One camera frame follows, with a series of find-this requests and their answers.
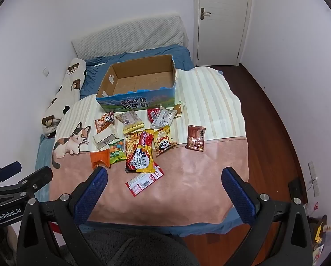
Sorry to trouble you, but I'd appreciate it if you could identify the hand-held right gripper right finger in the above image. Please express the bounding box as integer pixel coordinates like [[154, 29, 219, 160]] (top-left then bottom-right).
[[221, 167, 313, 266]]

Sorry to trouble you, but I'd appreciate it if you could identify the small white box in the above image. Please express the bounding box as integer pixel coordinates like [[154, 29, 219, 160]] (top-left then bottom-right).
[[93, 126, 119, 149]]

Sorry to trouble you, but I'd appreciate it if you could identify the white grey snack packet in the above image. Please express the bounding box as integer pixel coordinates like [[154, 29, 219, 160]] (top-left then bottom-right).
[[150, 105, 177, 129]]

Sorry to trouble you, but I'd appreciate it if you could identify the yellow panda snack packet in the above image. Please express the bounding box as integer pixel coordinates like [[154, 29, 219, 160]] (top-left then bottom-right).
[[153, 125, 178, 156]]

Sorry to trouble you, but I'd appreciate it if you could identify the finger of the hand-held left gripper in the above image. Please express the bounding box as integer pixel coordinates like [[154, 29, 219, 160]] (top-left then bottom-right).
[[0, 161, 22, 189], [0, 166, 53, 200]]

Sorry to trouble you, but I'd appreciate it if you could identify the grey textured pillow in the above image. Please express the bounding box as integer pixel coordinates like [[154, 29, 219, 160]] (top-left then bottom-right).
[[71, 14, 188, 60]]

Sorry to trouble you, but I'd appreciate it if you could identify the yellow red instant noodle packet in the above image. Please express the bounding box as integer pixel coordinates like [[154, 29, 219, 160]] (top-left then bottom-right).
[[125, 129, 158, 174]]

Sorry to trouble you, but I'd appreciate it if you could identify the small red snack packet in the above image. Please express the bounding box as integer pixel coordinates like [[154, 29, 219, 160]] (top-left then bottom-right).
[[147, 108, 161, 122]]

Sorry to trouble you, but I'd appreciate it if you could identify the orange panda snack packet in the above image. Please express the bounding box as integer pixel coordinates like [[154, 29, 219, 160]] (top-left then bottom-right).
[[95, 111, 115, 133]]

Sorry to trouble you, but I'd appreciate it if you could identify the red white snack packet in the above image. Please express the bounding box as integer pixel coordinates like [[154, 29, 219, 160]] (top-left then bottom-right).
[[126, 166, 164, 197]]

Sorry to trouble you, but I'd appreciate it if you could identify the white power strip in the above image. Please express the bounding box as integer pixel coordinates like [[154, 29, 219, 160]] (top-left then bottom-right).
[[308, 161, 319, 197]]

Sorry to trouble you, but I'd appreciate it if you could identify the dark grey fleece clothing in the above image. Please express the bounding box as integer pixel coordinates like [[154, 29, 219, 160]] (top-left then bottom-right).
[[57, 226, 200, 266]]

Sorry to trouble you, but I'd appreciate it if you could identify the plain orange snack packet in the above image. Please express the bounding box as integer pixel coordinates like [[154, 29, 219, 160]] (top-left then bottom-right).
[[90, 149, 111, 170]]

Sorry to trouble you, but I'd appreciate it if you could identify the cardboard box blue print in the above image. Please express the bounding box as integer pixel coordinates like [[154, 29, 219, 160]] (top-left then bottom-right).
[[96, 55, 177, 112]]

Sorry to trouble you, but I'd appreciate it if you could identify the white door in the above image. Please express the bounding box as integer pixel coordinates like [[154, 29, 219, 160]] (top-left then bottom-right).
[[193, 0, 250, 67]]

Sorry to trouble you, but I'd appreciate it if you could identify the cat print striped blanket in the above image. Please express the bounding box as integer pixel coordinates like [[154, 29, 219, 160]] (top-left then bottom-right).
[[49, 66, 250, 226]]

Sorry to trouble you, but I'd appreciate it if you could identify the yellow black package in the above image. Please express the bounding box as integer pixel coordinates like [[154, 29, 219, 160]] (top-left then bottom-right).
[[316, 215, 331, 245]]

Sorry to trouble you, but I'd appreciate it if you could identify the green candy packet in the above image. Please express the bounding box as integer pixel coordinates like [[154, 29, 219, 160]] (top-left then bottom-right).
[[108, 141, 127, 165]]

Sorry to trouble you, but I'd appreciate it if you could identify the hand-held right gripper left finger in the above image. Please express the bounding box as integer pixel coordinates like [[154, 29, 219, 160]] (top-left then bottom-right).
[[17, 167, 109, 266]]

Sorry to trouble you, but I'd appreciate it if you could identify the clear brown snack packet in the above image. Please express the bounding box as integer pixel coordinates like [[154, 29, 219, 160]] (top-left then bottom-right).
[[115, 110, 145, 136]]

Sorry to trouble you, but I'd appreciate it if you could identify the bear print long pillow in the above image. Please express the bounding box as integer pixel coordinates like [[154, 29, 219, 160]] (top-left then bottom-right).
[[41, 58, 87, 139]]

